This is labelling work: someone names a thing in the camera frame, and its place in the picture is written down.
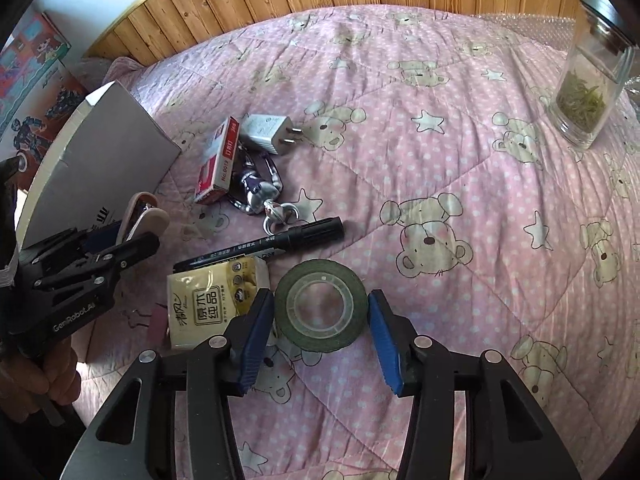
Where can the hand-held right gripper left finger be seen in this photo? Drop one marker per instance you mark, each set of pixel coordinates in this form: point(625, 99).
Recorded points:
point(257, 332)

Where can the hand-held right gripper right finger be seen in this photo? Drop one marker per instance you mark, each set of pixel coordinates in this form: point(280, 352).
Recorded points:
point(385, 345)

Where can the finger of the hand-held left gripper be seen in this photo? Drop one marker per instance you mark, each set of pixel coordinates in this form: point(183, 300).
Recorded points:
point(102, 236)
point(137, 251)

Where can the green tape roll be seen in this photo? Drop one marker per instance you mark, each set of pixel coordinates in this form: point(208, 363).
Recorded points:
point(296, 334)

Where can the yellow tissue pack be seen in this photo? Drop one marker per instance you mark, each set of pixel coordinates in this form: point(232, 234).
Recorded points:
point(210, 302)

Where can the white cardboard box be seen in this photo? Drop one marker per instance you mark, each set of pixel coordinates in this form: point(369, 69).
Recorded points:
point(110, 150)

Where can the black marker pen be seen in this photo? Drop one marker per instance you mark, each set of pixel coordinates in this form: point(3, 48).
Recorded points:
point(300, 233)

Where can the red and white staples box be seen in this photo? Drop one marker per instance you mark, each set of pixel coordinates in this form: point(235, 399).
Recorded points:
point(220, 165)

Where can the person's left hand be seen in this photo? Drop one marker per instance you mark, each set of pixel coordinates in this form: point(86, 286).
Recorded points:
point(52, 380)

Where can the robot figure toy box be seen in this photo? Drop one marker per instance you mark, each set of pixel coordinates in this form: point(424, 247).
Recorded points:
point(47, 110)

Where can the white charger plug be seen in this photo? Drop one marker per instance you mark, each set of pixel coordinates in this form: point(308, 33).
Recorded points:
point(260, 132)

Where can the pink bear printed blanket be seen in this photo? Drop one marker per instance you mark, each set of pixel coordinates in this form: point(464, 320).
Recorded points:
point(450, 160)

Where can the colourful toy box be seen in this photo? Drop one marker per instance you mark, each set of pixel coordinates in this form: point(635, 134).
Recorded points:
point(30, 50)

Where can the glass jar with tea leaves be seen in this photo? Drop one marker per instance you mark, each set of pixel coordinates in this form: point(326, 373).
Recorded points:
point(585, 95)

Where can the clear bubble wrap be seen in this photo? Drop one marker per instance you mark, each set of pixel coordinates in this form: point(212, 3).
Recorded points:
point(540, 27)

